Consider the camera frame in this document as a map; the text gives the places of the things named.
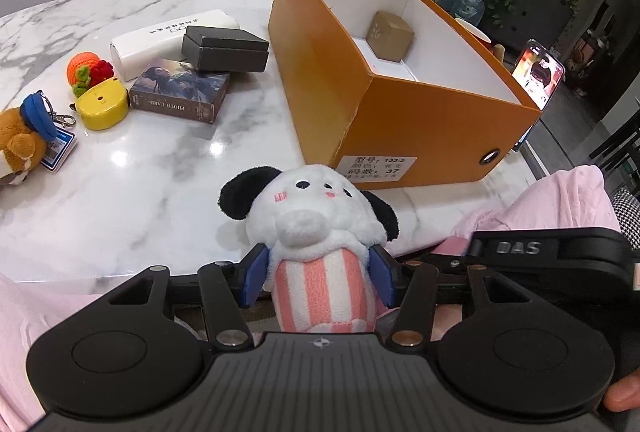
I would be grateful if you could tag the white glasses case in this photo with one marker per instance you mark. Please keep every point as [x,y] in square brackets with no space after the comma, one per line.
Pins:
[145,46]

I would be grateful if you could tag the water bottle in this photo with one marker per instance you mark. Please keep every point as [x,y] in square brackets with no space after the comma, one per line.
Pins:
[470,4]

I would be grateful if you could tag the smartphone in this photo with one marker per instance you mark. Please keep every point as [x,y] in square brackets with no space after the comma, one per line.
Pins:
[540,71]

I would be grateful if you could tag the grey cabinet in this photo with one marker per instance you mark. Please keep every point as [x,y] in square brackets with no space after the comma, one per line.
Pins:
[540,11]

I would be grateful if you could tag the white and pink plush toy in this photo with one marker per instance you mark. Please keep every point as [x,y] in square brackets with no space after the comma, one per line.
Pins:
[305,222]

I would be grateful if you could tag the houndstooth cloth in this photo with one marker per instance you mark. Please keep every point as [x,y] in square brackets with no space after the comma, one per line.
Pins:
[627,217]

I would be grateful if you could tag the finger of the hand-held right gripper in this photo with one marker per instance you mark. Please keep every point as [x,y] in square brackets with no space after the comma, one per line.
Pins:
[445,262]

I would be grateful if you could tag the blue badge card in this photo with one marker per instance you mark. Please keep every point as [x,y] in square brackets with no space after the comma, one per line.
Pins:
[60,149]

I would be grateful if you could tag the yellow plastic toy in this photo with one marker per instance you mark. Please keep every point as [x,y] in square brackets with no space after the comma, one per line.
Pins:
[102,106]

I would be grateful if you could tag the dark grey box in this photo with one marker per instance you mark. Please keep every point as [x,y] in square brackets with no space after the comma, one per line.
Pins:
[225,49]

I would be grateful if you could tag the small brown cardboard box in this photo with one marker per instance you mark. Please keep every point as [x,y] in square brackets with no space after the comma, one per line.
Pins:
[390,36]

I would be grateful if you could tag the orange crochet toy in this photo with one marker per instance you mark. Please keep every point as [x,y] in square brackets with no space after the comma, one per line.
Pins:
[82,64]

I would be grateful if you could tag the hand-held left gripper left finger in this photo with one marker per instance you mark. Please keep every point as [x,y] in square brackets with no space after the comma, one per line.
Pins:
[252,276]

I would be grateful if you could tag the photo card box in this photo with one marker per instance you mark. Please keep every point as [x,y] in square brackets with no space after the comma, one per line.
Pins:
[180,91]

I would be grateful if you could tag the person's right hand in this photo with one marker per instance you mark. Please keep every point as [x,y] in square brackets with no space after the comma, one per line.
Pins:
[622,394]

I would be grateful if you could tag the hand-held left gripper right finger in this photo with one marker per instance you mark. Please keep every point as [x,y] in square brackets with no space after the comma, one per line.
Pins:
[382,273]

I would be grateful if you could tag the orange cardboard box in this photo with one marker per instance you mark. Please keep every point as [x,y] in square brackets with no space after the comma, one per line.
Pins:
[400,121]

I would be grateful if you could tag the black chair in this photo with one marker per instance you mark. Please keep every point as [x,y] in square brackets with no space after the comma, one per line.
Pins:
[617,136]

